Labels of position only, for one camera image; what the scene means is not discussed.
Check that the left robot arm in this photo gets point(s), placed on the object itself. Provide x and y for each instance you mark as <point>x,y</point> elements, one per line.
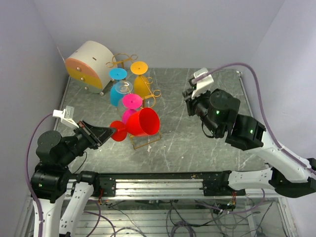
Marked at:
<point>50,179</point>

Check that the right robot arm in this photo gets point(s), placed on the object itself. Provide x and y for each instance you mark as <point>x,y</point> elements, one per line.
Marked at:
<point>219,113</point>

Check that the blue plastic wine glass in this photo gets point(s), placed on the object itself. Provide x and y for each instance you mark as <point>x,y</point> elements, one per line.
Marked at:
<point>118,74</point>

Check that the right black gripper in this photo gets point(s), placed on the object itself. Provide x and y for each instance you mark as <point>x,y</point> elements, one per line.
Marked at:
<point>190,102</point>

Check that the pink plastic wine glass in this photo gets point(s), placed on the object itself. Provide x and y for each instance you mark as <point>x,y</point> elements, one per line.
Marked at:
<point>132,102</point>

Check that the orange plastic wine glass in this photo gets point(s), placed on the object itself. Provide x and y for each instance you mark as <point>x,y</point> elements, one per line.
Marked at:
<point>141,83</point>

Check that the white semicircular drawer box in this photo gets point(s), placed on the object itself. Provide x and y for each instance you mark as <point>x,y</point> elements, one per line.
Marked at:
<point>89,67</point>

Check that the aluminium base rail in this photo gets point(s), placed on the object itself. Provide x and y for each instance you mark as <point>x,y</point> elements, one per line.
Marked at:
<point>181,185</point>

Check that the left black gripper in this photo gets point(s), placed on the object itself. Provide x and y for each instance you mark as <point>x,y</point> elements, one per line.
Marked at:
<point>97,135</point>

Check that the clear wine glass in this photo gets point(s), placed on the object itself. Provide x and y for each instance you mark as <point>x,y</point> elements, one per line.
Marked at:
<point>124,87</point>

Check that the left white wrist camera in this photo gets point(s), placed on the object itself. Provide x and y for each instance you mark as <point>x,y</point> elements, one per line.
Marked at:
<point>66,117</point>

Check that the red plastic wine glass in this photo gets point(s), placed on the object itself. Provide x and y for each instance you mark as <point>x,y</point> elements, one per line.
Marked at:
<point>144,122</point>

